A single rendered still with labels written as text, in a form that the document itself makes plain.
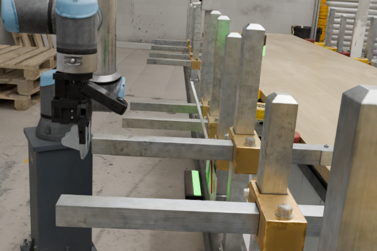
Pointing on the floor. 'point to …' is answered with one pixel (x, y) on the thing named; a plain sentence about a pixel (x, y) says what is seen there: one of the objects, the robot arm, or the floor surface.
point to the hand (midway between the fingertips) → (86, 153)
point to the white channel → (362, 12)
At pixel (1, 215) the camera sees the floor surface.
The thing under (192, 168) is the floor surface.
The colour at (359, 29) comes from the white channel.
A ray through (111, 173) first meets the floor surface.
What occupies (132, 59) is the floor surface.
